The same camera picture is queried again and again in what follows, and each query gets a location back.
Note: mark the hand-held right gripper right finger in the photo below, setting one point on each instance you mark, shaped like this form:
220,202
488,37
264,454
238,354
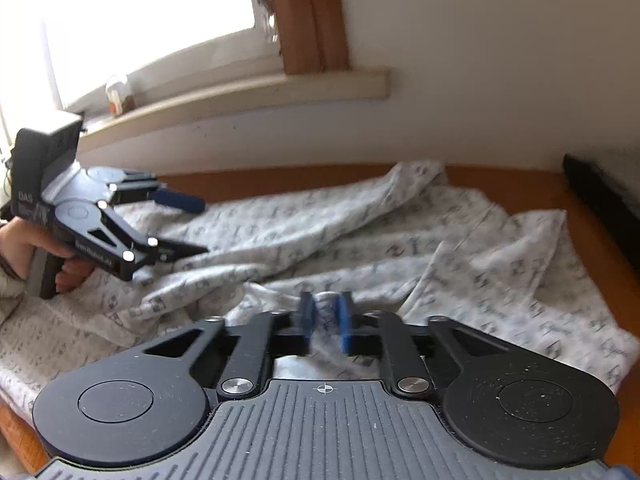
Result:
346,322

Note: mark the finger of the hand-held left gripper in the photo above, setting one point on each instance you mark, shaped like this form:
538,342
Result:
177,201
150,252

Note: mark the person's left hand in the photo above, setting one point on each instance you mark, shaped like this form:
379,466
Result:
17,245

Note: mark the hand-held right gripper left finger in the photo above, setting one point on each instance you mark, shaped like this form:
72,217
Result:
306,320

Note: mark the clear jar with orange label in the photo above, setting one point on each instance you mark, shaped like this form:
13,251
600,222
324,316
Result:
120,102

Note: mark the white framed window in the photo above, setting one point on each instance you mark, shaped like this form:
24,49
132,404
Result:
150,10

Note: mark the white diamond-patterned pajama garment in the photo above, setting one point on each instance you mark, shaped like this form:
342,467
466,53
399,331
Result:
350,225

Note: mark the wooden window trim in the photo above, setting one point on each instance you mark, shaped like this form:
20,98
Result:
310,20

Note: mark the beige window sill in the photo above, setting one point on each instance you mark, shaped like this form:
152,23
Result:
250,95

